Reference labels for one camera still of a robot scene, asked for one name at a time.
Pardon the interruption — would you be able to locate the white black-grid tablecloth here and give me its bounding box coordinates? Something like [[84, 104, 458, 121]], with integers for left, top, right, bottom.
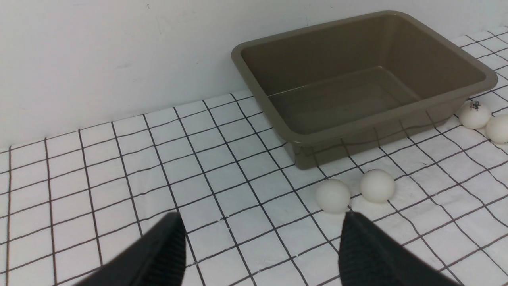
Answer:
[[0, 27, 508, 286]]

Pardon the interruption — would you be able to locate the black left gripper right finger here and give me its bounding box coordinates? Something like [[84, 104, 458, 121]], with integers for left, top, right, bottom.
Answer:
[[338, 211, 457, 286]]

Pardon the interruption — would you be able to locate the white printed ping-pong ball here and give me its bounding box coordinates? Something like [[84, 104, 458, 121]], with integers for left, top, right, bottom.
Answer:
[[458, 101, 492, 129]]

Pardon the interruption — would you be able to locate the olive plastic bin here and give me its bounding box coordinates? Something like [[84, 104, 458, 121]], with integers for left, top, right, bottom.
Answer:
[[231, 10, 498, 170]]

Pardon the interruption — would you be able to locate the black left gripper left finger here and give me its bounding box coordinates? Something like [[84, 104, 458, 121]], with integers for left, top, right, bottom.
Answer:
[[78, 212, 186, 286]]

